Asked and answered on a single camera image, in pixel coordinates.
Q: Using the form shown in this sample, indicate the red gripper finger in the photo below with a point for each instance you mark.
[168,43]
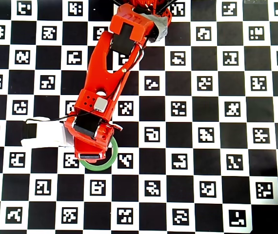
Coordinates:
[90,157]

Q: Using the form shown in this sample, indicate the white taped wrist camera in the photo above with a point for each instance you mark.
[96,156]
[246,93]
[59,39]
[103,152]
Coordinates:
[48,135]

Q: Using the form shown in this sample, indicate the black white marker checkerboard mat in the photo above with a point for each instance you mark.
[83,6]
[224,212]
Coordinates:
[202,122]

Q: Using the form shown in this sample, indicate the grey duct tape wad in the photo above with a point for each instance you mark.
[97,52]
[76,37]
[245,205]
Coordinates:
[161,28]

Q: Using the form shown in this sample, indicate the red gripper body black motor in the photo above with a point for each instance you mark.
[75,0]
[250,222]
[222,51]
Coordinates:
[89,156]

